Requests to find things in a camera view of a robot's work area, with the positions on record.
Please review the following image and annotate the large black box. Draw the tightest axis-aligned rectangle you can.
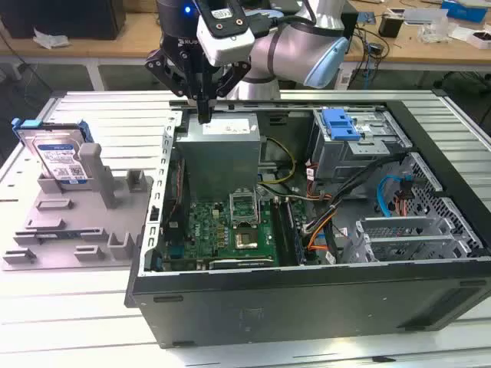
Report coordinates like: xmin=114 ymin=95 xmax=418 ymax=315
xmin=0 ymin=0 xmax=127 ymax=41

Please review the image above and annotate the metal disk bay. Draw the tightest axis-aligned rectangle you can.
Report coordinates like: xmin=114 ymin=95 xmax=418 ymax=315
xmin=343 ymin=216 xmax=473 ymax=264

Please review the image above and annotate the black desktop computer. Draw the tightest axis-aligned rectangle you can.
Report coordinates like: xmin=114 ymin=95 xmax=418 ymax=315
xmin=339 ymin=11 xmax=360 ymax=39

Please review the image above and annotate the black graphics card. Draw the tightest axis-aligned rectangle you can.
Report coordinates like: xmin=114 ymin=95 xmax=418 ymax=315
xmin=208 ymin=256 xmax=278 ymax=270

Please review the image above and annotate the blue plastic drive latch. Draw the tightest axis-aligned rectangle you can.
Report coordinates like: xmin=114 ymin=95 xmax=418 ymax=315
xmin=322 ymin=109 xmax=362 ymax=142

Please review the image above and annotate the grey power supply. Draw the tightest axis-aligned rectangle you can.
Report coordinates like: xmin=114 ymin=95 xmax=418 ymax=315
xmin=175 ymin=113 xmax=262 ymax=204

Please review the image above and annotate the blue cardboard box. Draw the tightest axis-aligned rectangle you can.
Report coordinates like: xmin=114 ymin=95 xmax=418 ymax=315
xmin=440 ymin=0 xmax=489 ymax=20

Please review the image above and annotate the white open box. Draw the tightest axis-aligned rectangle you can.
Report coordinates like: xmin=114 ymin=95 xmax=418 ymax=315
xmin=466 ymin=30 xmax=491 ymax=50

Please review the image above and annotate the white paper sheet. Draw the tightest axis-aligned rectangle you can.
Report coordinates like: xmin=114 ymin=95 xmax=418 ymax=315
xmin=404 ymin=8 xmax=449 ymax=26

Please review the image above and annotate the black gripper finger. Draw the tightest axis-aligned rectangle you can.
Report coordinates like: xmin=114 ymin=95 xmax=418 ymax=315
xmin=144 ymin=48 xmax=206 ymax=124
xmin=206 ymin=60 xmax=253 ymax=124

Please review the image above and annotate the black RAM slot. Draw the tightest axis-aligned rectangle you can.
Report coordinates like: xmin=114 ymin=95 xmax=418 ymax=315
xmin=278 ymin=197 xmax=296 ymax=266
xmin=270 ymin=197 xmax=287 ymax=266

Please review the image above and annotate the blue data wire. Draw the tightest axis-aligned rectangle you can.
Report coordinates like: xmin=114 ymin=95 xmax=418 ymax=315
xmin=377 ymin=174 xmax=415 ymax=219

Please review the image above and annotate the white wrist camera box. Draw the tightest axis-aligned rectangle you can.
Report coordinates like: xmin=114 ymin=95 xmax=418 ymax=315
xmin=196 ymin=0 xmax=256 ymax=67

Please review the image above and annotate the hard disk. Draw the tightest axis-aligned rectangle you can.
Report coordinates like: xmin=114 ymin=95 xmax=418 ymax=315
xmin=11 ymin=117 xmax=93 ymax=191

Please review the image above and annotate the orange flat wire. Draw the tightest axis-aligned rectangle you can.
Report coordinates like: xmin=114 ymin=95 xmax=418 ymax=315
xmin=306 ymin=229 xmax=331 ymax=252

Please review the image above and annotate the black cable bundle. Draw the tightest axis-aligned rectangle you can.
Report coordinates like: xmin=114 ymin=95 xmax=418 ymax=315
xmin=302 ymin=151 xmax=407 ymax=265

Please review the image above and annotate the green motherboard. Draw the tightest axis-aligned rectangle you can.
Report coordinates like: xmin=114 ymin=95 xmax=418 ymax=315
xmin=160 ymin=191 xmax=319 ymax=271

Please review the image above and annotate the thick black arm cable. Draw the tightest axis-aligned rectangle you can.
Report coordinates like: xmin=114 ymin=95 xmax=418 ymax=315
xmin=249 ymin=0 xmax=321 ymax=39

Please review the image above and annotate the wooden desk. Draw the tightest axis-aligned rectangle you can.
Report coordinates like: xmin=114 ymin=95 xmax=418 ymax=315
xmin=0 ymin=0 xmax=491 ymax=64

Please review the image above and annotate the clear plastic bag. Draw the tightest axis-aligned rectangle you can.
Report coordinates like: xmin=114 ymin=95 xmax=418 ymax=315
xmin=417 ymin=21 xmax=460 ymax=44

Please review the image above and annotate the metal socket cover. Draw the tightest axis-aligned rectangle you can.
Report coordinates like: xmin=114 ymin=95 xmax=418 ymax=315
xmin=229 ymin=188 xmax=262 ymax=227

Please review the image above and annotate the small dark box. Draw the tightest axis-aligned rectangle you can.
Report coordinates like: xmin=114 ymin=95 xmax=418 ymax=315
xmin=378 ymin=12 xmax=404 ymax=38

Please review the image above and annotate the black case fan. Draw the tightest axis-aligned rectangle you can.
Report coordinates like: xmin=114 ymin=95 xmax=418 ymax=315
xmin=163 ymin=156 xmax=189 ymax=246

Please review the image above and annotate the CPU socket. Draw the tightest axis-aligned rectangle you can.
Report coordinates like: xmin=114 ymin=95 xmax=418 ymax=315
xmin=232 ymin=225 xmax=260 ymax=251

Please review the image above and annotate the black PC case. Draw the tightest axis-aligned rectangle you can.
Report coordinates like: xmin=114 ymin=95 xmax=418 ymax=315
xmin=124 ymin=90 xmax=491 ymax=350

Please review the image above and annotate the yellow and black wire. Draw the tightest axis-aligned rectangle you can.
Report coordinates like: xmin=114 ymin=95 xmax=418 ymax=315
xmin=260 ymin=137 xmax=298 ymax=187

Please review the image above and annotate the grey parts rack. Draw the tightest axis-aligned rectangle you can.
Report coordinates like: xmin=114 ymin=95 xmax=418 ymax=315
xmin=1 ymin=143 xmax=155 ymax=271

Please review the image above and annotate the crumpled white paper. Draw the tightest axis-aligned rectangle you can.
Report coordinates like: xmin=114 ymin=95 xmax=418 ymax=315
xmin=32 ymin=26 xmax=72 ymax=50

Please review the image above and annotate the metal optical drive cage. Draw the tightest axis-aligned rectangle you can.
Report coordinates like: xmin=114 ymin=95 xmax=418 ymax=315
xmin=310 ymin=107 xmax=414 ymax=185

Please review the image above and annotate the multicoloured power wire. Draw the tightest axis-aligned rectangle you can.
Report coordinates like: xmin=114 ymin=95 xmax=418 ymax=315
xmin=394 ymin=178 xmax=415 ymax=218

